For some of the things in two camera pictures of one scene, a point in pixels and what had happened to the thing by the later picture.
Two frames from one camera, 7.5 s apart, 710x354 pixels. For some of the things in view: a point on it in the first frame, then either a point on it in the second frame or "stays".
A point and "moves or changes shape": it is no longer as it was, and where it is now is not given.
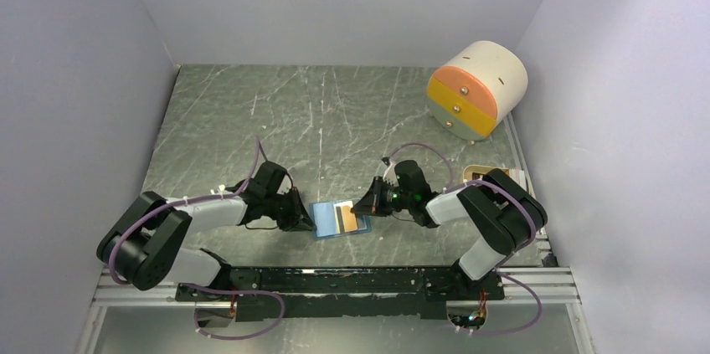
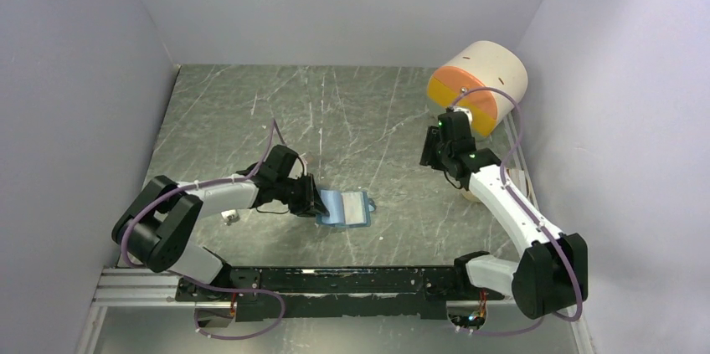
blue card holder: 326,221 moves or changes shape
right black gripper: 371,203 → 433,139
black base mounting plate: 343,293 stays
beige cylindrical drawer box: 476,89 stays
